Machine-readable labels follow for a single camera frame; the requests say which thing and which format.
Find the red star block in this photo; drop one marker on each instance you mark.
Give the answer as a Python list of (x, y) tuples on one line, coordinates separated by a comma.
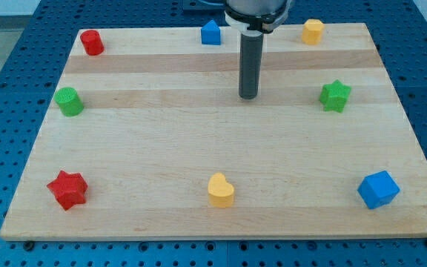
[(68, 189)]

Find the blue cube block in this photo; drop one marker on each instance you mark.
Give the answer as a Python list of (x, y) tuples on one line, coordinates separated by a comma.
[(378, 189)]

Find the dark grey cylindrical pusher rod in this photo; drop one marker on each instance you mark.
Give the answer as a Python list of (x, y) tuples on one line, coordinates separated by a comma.
[(249, 65)]

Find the red cylinder block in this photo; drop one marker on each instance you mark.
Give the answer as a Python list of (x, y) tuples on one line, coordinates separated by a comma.
[(92, 42)]

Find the green cylinder block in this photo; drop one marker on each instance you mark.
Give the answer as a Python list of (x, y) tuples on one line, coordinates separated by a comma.
[(68, 101)]

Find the green star block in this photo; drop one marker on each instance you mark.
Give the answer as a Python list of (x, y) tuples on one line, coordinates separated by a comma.
[(334, 96)]

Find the yellow hexagon block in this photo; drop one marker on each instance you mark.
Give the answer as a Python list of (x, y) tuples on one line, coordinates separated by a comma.
[(312, 31)]

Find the light wooden board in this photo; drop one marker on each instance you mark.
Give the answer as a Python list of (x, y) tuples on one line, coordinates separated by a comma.
[(162, 115)]

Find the blue house-shaped block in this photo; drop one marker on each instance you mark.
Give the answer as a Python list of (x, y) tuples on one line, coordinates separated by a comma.
[(211, 33)]

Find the yellow heart block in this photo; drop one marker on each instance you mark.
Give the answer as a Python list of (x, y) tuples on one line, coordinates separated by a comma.
[(220, 192)]

